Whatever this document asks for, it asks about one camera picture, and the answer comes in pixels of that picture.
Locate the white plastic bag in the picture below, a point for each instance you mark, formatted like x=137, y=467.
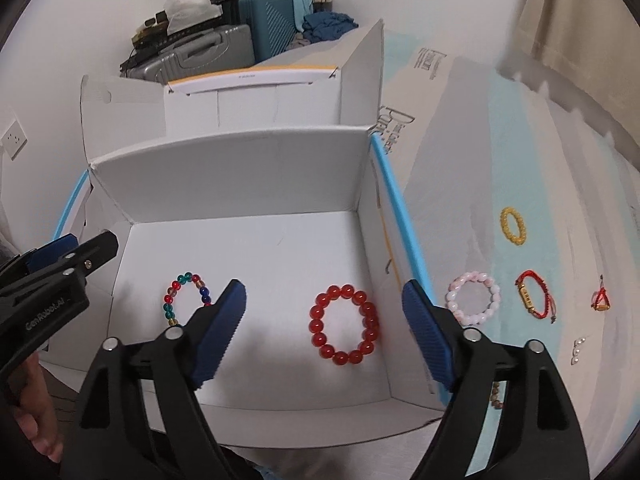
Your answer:
x=187, y=7

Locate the dark clutter on suitcase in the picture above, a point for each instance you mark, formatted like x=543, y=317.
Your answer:
x=147, y=32

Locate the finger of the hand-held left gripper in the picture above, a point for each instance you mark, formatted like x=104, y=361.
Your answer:
x=55, y=250
x=97, y=252

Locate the person's left hand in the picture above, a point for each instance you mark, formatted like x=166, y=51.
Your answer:
x=35, y=400

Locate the teal hard suitcase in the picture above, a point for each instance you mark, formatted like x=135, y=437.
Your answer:
x=270, y=15

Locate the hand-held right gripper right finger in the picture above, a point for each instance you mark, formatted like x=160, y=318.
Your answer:
x=430, y=340

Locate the striped bed sheet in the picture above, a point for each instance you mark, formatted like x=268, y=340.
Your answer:
x=500, y=160

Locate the grey hard suitcase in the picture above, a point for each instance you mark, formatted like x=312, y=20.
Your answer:
x=200, y=55

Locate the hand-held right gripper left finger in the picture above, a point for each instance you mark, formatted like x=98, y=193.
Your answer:
x=220, y=335

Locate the dark blue clothes pile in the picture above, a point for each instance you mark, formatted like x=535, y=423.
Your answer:
x=330, y=25

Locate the white wall socket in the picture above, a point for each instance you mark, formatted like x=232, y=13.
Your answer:
x=12, y=137

